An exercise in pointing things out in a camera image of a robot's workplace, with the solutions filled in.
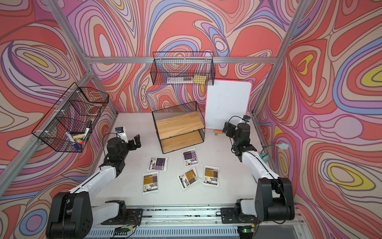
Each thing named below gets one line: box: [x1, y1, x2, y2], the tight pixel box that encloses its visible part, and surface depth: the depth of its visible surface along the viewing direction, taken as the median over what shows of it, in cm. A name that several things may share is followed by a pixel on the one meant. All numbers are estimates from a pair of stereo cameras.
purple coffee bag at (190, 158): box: [182, 147, 200, 167], surface depth 95 cm
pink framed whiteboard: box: [205, 79, 253, 131], surface depth 97 cm
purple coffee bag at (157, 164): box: [146, 156, 169, 172], surface depth 93 cm
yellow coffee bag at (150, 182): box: [142, 170, 160, 195], surface depth 86 cm
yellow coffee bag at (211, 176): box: [201, 164, 221, 188], surface depth 88 cm
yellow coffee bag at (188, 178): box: [177, 167, 200, 191], surface depth 86 cm
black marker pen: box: [82, 120, 93, 141], surface depth 70 cm
